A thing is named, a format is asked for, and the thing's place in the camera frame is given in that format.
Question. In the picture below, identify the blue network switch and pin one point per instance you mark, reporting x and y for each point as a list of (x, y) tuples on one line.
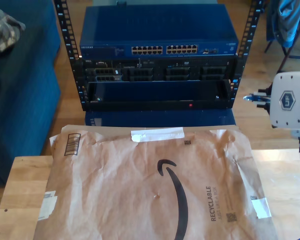
[(152, 25)]

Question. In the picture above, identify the black rack shelf tray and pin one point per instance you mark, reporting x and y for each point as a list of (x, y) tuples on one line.
[(140, 105)]

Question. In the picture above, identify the black rack server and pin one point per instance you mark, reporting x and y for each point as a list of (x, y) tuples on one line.
[(140, 75)]

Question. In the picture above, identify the blue sofa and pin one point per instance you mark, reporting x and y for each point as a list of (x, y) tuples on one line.
[(20, 100)]

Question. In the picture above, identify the black server rack frame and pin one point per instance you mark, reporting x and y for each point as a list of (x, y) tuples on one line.
[(65, 25)]

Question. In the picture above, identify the camouflage cloth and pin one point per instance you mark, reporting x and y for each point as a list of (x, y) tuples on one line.
[(5, 32)]

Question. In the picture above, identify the dark metal chair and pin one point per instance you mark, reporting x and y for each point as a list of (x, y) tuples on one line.
[(282, 63)]

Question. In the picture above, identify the brown paper mailer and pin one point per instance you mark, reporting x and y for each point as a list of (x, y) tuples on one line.
[(115, 187)]

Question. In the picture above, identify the blue grey jacket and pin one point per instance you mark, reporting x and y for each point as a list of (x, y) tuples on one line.
[(287, 22)]

